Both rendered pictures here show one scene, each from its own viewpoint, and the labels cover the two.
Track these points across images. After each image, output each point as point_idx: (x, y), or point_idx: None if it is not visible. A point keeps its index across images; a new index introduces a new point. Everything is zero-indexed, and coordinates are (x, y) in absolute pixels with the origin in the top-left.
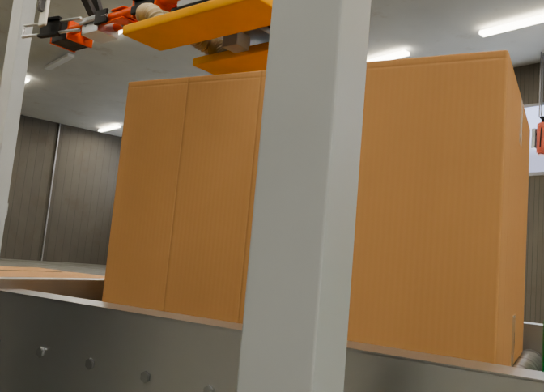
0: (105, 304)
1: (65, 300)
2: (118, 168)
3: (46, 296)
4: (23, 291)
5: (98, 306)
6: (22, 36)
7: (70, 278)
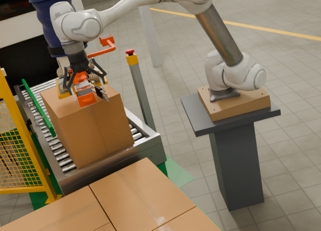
0: (142, 126)
1: (148, 128)
2: (125, 113)
3: (150, 131)
4: (152, 134)
5: (145, 124)
6: (108, 100)
7: (137, 143)
